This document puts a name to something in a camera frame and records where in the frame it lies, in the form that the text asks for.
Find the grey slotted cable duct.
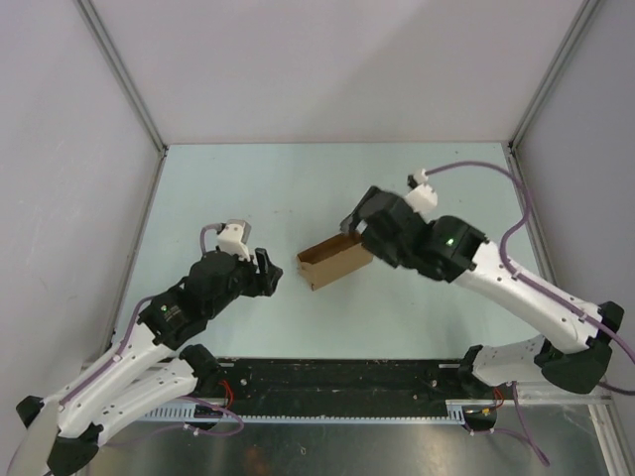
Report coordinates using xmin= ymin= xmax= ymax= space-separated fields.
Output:
xmin=138 ymin=399 xmax=500 ymax=426

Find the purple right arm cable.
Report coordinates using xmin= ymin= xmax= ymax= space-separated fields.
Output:
xmin=426 ymin=161 xmax=635 ymax=467

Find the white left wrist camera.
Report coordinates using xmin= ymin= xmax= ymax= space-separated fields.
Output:
xmin=217 ymin=219 xmax=251 ymax=262

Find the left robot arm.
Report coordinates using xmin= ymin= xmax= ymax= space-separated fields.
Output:
xmin=7 ymin=248 xmax=283 ymax=475

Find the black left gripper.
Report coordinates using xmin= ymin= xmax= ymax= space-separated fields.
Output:
xmin=205 ymin=247 xmax=282 ymax=319

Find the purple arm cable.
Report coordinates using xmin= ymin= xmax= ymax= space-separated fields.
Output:
xmin=4 ymin=223 xmax=247 ymax=476
xmin=426 ymin=161 xmax=635 ymax=467

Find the brown cardboard box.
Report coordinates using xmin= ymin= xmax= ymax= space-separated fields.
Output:
xmin=297 ymin=232 xmax=373 ymax=292

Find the aluminium frame rail left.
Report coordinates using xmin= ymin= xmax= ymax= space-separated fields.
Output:
xmin=72 ymin=0 xmax=167 ymax=155

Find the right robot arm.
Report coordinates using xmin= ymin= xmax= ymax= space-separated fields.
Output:
xmin=340 ymin=186 xmax=624 ymax=398

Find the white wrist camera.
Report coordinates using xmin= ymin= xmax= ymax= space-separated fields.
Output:
xmin=404 ymin=169 xmax=438 ymax=215
xmin=217 ymin=219 xmax=251 ymax=262

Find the aluminium frame rail right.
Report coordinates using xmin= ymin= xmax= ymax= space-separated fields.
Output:
xmin=508 ymin=0 xmax=605 ymax=154

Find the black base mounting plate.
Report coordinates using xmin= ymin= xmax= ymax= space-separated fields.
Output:
xmin=218 ymin=357 xmax=511 ymax=400

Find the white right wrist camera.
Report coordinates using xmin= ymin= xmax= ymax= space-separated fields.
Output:
xmin=404 ymin=169 xmax=438 ymax=215

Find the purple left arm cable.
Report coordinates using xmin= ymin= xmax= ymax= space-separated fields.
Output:
xmin=4 ymin=223 xmax=247 ymax=476

